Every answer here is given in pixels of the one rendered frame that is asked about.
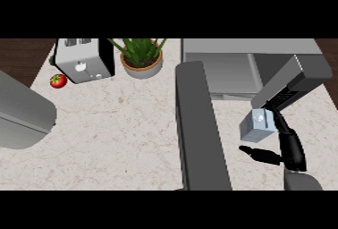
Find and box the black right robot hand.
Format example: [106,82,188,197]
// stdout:
[238,100,309,173]

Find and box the pale blue milk carton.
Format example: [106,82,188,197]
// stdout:
[239,107,279,144]

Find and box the dark grey microwave door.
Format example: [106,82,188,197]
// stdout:
[174,61,233,191]

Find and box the grey microwave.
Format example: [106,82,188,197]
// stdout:
[182,38,334,112]

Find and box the green plant in grey pot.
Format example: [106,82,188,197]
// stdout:
[106,38,170,80]

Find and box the silver toaster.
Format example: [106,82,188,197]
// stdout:
[49,38,117,85]

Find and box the red tomato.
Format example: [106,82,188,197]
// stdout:
[49,73,70,89]

